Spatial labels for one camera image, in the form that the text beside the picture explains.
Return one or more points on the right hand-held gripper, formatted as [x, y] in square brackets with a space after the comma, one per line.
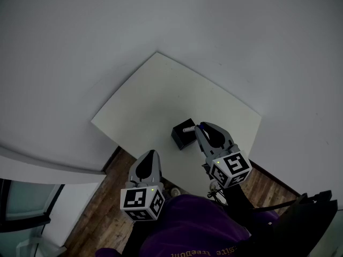
[230, 167]

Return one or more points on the person's white shoe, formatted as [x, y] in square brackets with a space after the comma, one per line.
[175, 191]

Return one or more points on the person's right forearm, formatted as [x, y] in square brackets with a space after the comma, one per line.
[237, 205]

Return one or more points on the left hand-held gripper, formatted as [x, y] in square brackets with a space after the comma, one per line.
[134, 199]

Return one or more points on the black framed glass window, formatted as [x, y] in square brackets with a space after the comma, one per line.
[26, 199]

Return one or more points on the black baseboard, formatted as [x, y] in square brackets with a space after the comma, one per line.
[276, 177]
[111, 158]

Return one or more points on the black square pen holder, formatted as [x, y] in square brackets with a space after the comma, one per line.
[182, 140]

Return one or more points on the person's left forearm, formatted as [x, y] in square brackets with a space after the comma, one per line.
[139, 240]

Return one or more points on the white pen with blue cap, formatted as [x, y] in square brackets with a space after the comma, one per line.
[189, 129]

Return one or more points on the person's purple sweater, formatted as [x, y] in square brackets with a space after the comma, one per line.
[195, 229]

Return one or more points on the white frame stand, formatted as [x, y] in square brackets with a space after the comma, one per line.
[34, 248]

